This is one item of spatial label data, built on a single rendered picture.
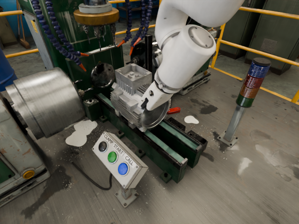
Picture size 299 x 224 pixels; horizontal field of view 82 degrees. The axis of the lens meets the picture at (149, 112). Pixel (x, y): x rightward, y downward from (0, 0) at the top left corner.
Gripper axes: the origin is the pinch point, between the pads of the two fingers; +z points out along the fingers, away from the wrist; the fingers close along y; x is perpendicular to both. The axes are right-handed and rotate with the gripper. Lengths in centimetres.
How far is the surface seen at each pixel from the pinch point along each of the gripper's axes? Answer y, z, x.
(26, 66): 4, 270, 250
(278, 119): 71, 9, -42
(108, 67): 9.8, 24.9, 35.6
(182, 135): 11.5, 10.5, -16.1
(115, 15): 9.1, -5.6, 37.5
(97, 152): -22.7, 2.4, -3.9
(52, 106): -25.3, 10.9, 20.0
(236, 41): 325, 116, 54
